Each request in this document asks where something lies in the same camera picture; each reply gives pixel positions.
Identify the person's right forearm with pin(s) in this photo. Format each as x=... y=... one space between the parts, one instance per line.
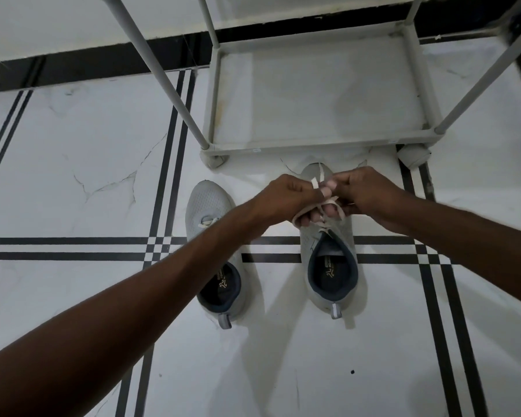
x=469 y=247

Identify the person's left hand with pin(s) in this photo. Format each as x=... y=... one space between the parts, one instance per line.
x=282 y=195

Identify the person's left thumb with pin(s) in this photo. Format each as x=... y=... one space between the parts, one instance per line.
x=325 y=193

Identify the grey sneaker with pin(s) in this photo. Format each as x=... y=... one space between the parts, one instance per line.
x=208 y=204
x=330 y=273

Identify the grey shoe rack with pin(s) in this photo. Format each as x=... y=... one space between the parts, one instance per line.
x=308 y=91

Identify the person's right fingers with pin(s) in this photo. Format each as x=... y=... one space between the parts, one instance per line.
x=336 y=197

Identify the person's right hand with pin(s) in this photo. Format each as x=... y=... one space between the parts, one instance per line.
x=369 y=191

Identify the person's left forearm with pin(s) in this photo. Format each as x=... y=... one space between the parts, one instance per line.
x=126 y=299

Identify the white shoelace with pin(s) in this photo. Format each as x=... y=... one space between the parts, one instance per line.
x=208 y=221
x=319 y=208

